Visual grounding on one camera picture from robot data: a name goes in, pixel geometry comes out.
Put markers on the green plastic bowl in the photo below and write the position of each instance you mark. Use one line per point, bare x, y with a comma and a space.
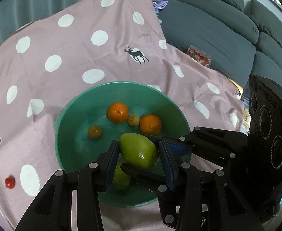
83, 130

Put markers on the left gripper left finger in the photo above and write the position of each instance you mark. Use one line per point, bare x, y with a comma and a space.
52, 207

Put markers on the small red tomato far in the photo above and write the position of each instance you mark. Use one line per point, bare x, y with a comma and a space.
10, 182

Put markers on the green mango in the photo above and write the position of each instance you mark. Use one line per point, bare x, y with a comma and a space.
121, 180
138, 151

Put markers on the snack packet on sofa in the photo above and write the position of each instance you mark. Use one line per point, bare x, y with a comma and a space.
199, 56

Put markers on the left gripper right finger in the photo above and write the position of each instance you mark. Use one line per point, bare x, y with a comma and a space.
194, 200

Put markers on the orange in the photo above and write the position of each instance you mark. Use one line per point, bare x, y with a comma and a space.
150, 125
118, 113

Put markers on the small yellow fruit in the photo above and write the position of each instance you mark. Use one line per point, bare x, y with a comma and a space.
94, 132
133, 120

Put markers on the grey sofa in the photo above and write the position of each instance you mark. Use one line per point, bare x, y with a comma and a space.
239, 37

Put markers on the pink polka dot tablecloth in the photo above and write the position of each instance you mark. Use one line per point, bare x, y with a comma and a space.
48, 62

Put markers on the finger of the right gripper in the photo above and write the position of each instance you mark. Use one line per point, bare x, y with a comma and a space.
179, 146
156, 183

